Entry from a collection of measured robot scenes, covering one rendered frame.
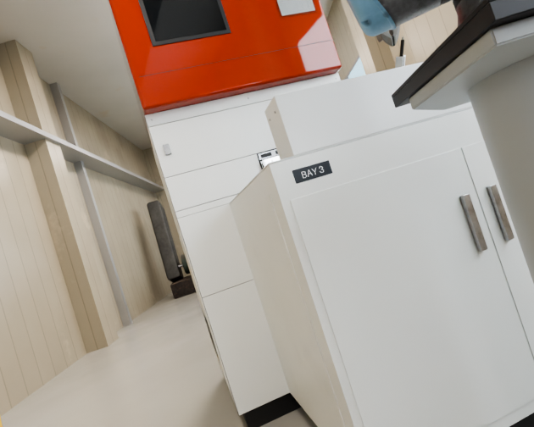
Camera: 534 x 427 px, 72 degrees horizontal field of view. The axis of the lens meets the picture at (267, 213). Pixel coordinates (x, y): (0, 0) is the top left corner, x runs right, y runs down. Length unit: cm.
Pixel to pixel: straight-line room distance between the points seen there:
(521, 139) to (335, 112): 40
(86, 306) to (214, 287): 319
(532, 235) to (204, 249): 102
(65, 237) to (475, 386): 408
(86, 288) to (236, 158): 326
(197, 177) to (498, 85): 103
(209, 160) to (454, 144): 83
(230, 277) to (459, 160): 84
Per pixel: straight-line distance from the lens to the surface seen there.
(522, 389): 113
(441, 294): 95
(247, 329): 142
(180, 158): 141
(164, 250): 689
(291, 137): 82
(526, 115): 63
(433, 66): 58
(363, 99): 92
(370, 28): 71
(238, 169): 142
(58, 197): 456
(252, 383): 147
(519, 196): 66
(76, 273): 447
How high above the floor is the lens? 69
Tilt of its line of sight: 2 degrees up
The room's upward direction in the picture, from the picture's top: 18 degrees counter-clockwise
